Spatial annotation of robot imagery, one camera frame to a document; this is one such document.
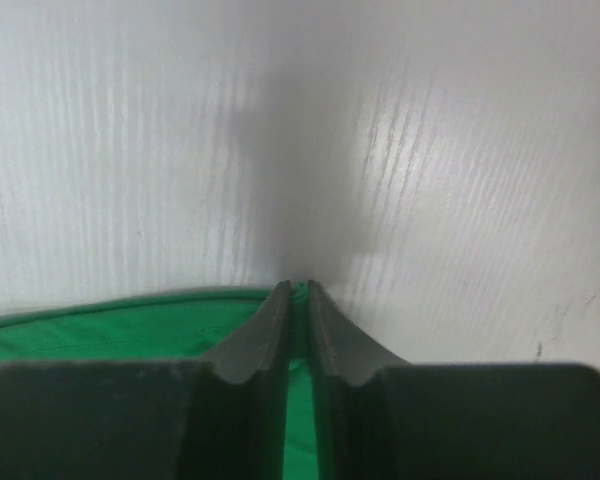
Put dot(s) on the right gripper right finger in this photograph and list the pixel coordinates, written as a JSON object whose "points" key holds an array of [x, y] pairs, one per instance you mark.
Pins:
{"points": [[378, 416]]}

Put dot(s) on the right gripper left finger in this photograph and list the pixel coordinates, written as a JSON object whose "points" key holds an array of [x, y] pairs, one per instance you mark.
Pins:
{"points": [[220, 415]]}

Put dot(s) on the green t-shirt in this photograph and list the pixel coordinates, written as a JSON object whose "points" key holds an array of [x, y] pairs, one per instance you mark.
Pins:
{"points": [[166, 326]]}

